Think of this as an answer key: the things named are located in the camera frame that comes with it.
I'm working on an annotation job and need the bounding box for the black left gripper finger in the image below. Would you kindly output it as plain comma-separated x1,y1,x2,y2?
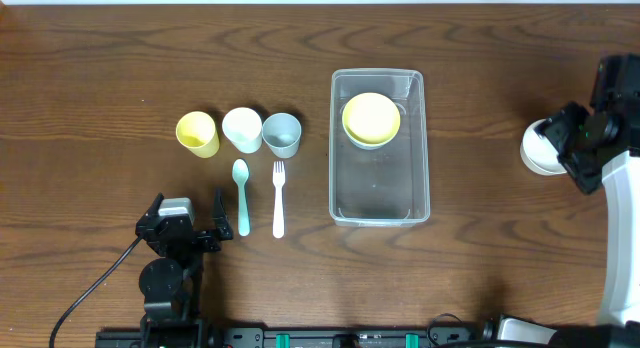
212,188,230,232
144,193,164,223

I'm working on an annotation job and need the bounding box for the white plastic cup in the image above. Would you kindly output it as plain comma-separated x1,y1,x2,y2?
222,107,262,154

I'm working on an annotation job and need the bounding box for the mint green plastic spoon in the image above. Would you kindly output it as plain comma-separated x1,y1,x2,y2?
232,159,251,236

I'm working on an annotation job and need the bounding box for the grey plastic bowl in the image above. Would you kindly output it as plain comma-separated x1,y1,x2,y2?
345,129,397,150

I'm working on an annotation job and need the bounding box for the yellow plastic bowl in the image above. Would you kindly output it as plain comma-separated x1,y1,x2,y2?
341,92,401,141

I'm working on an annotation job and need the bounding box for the yellow plastic cup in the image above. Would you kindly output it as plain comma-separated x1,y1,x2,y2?
175,111,220,158

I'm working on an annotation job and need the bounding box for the grey plastic cup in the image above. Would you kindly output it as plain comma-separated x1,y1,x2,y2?
262,113,302,159

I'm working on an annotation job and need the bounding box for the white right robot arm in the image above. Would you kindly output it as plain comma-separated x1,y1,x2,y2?
478,99,639,347

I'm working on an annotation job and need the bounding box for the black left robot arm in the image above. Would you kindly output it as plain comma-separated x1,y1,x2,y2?
135,190,234,325

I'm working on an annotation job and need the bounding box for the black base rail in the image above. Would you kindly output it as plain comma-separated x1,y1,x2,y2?
94,325,479,348

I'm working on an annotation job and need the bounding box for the clear plastic container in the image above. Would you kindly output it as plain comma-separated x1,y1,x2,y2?
329,68,430,227

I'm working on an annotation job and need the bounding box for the white plastic bowl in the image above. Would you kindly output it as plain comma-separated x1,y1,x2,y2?
520,119,567,176

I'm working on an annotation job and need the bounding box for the white plastic fork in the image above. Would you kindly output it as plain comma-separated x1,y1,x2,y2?
272,161,286,239

